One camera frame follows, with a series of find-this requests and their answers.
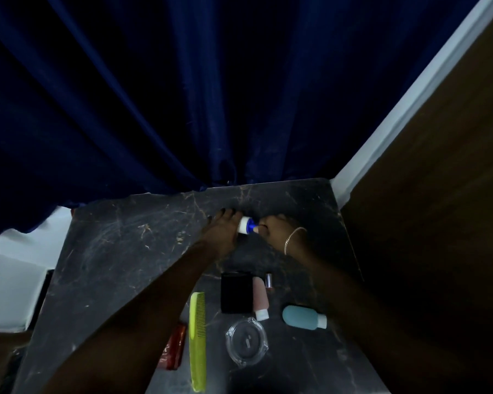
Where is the person's right forearm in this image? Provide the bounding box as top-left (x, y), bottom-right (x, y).
top-left (285, 242), bottom-right (493, 394)

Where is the brown wooden panel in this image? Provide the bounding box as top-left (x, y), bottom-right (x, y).
top-left (340, 0), bottom-right (493, 308)

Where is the light blue squeeze bottle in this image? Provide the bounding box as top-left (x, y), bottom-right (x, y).
top-left (282, 305), bottom-right (328, 331)

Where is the person's right hand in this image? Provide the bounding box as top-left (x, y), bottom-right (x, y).
top-left (253, 215), bottom-right (309, 259)

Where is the dark blue curtain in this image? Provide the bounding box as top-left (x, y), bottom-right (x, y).
top-left (0, 0), bottom-right (483, 257)

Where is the red packet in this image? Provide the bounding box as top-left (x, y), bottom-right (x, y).
top-left (158, 323), bottom-right (188, 371)

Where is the yellow-green comb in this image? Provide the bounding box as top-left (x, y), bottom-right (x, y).
top-left (189, 292), bottom-right (207, 393)

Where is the black square box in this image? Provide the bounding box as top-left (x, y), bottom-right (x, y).
top-left (220, 272), bottom-right (254, 314)

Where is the white bottle with blue cap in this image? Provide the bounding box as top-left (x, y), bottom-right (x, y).
top-left (237, 216), bottom-right (259, 235)

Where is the pink squeeze bottle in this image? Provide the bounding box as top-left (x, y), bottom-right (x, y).
top-left (253, 276), bottom-right (270, 322)

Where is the person's left forearm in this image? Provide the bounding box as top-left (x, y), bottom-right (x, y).
top-left (41, 241), bottom-right (231, 394)

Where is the person's left hand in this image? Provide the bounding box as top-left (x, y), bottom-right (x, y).
top-left (200, 208), bottom-right (244, 261)

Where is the silver chain bracelet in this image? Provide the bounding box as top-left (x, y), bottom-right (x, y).
top-left (284, 227), bottom-right (308, 256)

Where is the clear glass ashtray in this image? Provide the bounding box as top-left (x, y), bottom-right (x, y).
top-left (225, 317), bottom-right (269, 369)

